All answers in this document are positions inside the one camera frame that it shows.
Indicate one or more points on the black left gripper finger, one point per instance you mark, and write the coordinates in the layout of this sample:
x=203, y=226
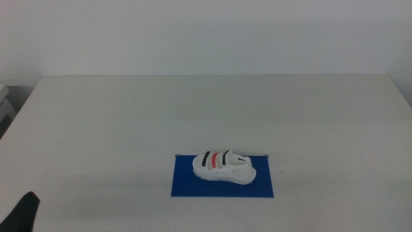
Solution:
x=21, y=214

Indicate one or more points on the white side furniture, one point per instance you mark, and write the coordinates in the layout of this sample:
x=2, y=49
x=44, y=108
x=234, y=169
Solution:
x=4, y=103

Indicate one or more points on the blue rectangular mat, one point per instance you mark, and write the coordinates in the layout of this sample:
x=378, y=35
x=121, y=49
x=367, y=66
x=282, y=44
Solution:
x=186, y=183

